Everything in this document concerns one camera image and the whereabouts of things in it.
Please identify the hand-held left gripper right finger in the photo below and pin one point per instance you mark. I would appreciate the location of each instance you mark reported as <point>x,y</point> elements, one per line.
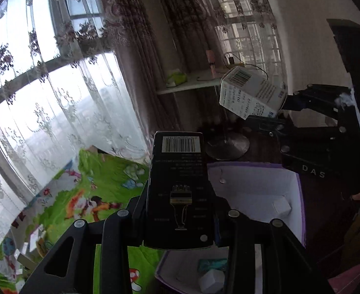
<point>225,229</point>

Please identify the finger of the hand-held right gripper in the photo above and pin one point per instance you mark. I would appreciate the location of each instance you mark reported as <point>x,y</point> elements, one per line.
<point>271,128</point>
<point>314,101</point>

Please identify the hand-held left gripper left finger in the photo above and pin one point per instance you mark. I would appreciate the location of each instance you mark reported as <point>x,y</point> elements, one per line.
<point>137,220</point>

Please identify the white barcode box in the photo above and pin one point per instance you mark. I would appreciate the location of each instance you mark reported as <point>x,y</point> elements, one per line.
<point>250,95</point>

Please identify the black box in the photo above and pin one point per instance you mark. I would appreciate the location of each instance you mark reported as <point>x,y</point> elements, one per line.
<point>180,196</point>

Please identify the purple storage box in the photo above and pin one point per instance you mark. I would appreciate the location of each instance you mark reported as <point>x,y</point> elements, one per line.
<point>259,186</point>

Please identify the teal box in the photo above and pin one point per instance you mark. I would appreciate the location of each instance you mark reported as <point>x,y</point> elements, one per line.
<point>212,265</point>

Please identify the green cartoon printed sheet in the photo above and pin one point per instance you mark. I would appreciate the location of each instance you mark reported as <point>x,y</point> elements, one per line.
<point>106,190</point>

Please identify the metal floor stand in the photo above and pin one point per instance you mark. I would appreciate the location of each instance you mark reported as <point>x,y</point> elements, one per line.
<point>229,147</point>

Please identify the small white box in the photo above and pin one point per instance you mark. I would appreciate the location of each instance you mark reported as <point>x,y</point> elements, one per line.
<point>282,206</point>
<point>212,281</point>

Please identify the yellow device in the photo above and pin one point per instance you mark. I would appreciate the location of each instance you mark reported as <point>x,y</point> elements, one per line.
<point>233,64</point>

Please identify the pink bottle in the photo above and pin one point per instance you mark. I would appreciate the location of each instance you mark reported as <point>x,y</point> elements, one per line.
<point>211,62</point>

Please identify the white shelf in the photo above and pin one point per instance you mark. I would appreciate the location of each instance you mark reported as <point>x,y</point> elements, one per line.
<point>192,85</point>

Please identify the window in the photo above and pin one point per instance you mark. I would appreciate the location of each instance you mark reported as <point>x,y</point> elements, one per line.
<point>244,33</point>
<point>81,3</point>

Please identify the green tissue pack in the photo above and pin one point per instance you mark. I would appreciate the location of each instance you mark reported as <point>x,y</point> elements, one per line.
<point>176,78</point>

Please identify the sheer lace curtain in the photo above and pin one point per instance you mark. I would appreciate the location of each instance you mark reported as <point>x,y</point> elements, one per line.
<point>60,113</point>
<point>250,12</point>

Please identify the pink blanket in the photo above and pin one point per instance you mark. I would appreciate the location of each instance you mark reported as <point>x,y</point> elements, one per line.
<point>351,281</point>

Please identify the heavy drape curtain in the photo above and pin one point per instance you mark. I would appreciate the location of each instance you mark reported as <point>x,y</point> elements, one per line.
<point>143,52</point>

